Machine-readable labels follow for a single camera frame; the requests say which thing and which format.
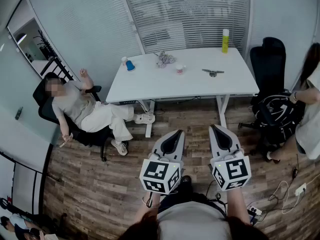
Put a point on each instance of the black office chair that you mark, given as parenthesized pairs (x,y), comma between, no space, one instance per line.
(268,66)
(45,111)

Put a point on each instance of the person's right forearm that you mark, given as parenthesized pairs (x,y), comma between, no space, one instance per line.
(237,204)

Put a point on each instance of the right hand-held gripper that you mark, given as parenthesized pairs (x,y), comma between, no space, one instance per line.
(232,171)

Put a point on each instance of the white power strip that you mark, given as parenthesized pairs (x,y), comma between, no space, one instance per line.
(300,189)
(255,211)

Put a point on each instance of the person's legs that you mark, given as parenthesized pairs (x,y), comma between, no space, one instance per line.
(172,196)

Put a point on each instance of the purple flower bouquet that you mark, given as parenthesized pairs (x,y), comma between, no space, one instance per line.
(165,58)

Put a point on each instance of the blue paper cup stack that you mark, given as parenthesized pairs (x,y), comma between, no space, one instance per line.
(129,65)

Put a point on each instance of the white table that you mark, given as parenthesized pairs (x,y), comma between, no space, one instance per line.
(200,86)

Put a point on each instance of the yellow spray bottle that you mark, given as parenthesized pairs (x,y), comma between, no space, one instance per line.
(225,42)

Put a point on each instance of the person's torso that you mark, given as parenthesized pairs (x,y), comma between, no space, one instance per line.
(192,221)

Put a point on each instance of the black backpack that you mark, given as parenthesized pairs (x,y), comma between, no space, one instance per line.
(277,119)

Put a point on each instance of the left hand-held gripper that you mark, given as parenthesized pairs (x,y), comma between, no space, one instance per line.
(160,174)

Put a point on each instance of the person's left forearm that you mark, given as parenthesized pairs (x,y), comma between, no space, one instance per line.
(150,212)

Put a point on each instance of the white window blinds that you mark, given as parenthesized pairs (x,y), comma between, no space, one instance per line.
(190,14)

